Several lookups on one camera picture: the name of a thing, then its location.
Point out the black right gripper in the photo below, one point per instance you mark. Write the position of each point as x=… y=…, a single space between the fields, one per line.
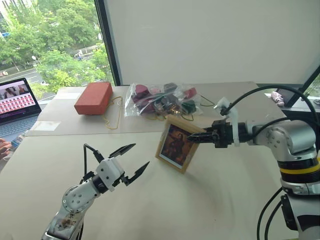
x=222 y=135

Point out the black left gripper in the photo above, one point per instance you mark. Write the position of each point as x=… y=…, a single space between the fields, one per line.
x=123 y=178

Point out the wooden picture frame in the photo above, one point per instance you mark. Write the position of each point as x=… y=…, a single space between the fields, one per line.
x=175 y=147

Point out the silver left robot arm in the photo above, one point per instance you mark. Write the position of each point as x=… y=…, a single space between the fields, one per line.
x=75 y=200

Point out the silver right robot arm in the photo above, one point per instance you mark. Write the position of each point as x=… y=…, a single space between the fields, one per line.
x=287 y=136

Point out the bystander bare hand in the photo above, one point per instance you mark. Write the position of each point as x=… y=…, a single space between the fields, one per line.
x=4 y=148

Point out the clear bag of coloured blocks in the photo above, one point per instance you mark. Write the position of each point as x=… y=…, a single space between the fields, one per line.
x=162 y=100

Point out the red brick block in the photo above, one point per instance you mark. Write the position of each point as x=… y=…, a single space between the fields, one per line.
x=93 y=98

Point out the pink small object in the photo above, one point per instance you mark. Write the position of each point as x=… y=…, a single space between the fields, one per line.
x=277 y=97

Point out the dark tablet device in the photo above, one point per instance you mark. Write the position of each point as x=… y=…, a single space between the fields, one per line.
x=287 y=96

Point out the blue printed small packet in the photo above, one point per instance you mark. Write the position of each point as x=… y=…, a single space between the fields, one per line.
x=18 y=141

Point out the open laptop computer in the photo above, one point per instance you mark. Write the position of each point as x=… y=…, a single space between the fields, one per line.
x=15 y=100

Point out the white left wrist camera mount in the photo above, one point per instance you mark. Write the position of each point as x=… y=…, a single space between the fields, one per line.
x=110 y=170

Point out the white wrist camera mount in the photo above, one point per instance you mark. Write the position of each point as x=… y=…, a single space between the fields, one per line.
x=233 y=117
x=110 y=170

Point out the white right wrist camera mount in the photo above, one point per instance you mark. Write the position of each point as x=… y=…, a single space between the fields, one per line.
x=233 y=117

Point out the black window frame post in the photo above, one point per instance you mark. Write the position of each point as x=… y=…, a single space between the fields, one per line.
x=108 y=42

